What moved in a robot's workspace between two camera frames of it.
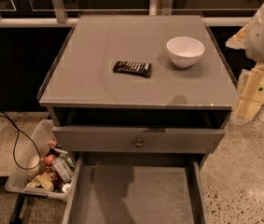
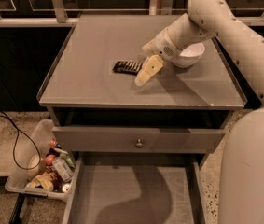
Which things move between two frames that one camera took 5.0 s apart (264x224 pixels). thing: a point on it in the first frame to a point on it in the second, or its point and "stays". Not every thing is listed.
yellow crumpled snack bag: x=46 y=179 stays
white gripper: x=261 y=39 to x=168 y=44
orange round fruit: x=49 y=160 stays
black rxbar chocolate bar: x=140 y=68 stays
